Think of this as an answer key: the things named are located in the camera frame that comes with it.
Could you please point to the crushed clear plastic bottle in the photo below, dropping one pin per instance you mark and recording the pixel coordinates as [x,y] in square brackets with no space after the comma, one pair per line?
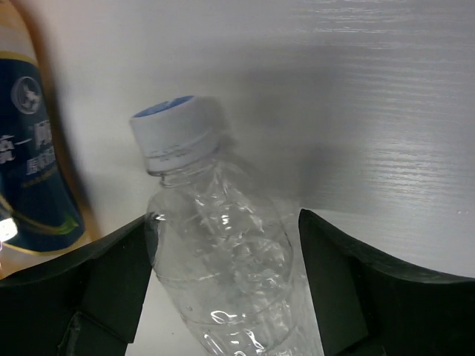
[223,245]

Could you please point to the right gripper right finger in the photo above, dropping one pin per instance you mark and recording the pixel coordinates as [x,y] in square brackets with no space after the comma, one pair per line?
[368,302]

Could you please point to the tall orange blue-label bottle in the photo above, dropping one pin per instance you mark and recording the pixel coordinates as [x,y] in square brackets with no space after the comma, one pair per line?
[40,217]

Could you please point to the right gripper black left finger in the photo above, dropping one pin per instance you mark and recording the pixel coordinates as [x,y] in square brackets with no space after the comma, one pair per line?
[86,302]

